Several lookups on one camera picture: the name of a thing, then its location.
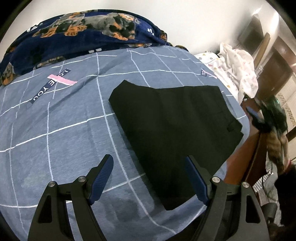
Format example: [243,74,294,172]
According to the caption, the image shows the black pants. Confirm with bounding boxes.
[109,81,243,210]

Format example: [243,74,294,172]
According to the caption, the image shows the person right hand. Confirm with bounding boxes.
[266,131,290,174]

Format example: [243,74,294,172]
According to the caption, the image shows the white patterned cloth pile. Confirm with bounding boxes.
[195,43,258,103]

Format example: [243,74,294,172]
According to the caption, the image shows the blue grid bedsheet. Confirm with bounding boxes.
[1,47,250,240]

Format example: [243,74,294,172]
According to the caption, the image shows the navy dog print blanket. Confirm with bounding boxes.
[0,9,189,86]

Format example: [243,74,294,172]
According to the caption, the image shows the dark wall television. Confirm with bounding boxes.
[238,14,264,55]

